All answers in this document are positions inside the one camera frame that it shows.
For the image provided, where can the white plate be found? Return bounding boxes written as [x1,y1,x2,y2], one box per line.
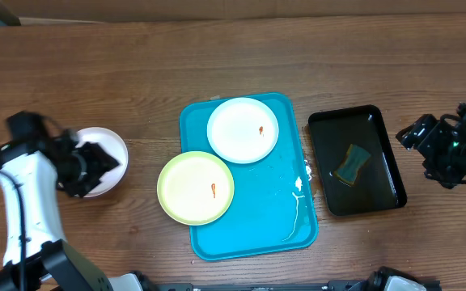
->
[206,97,279,164]
[77,127,129,198]

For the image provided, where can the green yellow sponge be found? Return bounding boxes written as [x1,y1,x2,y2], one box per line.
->
[333,144,371,187]

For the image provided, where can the yellow-green plate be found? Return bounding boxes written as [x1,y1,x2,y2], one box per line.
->
[157,151,235,226]

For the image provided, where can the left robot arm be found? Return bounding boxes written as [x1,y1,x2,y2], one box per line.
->
[0,111,121,290]

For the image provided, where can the black water tray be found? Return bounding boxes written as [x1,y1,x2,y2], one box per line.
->
[308,105,408,217]

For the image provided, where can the teal plastic tray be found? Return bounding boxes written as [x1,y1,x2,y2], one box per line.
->
[189,93,319,261]

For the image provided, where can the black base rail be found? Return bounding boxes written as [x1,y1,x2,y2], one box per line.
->
[131,266,443,291]

